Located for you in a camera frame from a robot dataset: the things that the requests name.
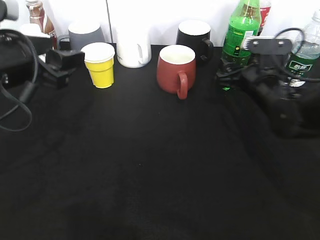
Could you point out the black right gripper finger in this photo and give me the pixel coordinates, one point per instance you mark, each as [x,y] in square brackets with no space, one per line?
[229,74]

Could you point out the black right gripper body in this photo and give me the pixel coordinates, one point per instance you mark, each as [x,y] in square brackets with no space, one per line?
[293,109]

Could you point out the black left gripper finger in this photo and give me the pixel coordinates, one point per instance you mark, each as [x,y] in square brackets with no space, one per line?
[58,66]

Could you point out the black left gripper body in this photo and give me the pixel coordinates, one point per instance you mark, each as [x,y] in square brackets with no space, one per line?
[17,56]

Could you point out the yellow paper cup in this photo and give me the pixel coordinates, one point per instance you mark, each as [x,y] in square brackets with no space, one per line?
[99,61]

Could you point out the green soda bottle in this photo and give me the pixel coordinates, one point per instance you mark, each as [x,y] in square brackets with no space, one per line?
[244,22]

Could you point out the white milk carton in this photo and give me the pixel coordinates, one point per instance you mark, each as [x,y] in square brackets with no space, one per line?
[33,30]

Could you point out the brown tea bottle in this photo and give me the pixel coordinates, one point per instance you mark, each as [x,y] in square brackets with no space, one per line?
[37,15]

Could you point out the clear water bottle green label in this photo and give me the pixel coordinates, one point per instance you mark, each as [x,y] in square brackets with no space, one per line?
[304,54]

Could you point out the grey mug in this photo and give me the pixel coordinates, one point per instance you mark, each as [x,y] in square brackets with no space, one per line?
[82,33]

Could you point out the red mug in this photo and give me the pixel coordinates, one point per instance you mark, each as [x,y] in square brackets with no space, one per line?
[176,70]

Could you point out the black mug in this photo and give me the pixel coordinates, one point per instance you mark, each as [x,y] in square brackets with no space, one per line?
[196,35]

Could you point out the cola bottle red label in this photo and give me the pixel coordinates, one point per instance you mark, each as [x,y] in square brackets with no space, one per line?
[265,6]

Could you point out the white mug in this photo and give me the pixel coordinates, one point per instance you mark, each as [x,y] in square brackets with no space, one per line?
[133,46]

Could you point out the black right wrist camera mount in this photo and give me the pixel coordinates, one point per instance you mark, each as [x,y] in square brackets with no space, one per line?
[266,45]

